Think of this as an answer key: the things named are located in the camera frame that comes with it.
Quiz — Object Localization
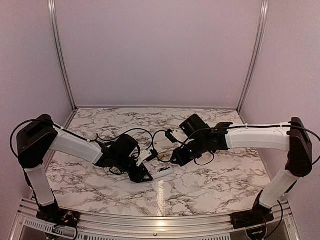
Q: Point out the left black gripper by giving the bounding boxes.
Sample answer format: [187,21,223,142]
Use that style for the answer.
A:
[115,153,154,183]

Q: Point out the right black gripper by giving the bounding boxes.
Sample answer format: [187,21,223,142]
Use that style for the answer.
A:
[170,136,208,167]

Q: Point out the white remote control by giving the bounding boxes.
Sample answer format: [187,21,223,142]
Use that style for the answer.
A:
[150,166,174,180]

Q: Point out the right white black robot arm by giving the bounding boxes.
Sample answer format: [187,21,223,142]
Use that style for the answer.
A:
[170,114,313,224]

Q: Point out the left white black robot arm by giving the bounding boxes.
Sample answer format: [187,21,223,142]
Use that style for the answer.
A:
[15,114,153,223]

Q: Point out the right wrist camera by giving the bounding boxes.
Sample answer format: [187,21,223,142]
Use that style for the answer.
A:
[165,129,187,144]

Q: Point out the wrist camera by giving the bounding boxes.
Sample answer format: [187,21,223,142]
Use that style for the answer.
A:
[136,149,158,167]
[165,129,187,144]

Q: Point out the left black camera cable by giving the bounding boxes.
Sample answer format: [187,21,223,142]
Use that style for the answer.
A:
[96,128,155,151]

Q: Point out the black camera cable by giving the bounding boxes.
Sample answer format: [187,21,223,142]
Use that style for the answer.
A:
[96,128,155,151]
[151,130,171,163]

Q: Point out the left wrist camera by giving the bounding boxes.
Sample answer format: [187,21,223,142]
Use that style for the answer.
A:
[136,149,158,167]

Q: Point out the right black camera cable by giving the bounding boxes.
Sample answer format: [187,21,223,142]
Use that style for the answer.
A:
[151,130,171,163]

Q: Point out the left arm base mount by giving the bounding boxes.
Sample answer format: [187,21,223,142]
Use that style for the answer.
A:
[36,208,80,228]

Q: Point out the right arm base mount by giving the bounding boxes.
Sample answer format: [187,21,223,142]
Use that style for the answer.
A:
[230,210,274,229]

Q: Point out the front aluminium frame rail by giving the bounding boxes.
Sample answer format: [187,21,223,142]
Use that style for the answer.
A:
[9,199,301,240]

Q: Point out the right aluminium frame post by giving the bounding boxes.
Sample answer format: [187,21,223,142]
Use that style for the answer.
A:
[236,0,270,115]

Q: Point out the aluminium frame post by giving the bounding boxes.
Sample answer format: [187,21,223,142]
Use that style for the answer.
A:
[47,0,77,112]
[236,0,270,115]

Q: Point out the left aluminium frame post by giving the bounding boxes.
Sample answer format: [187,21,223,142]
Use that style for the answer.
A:
[47,0,77,112]

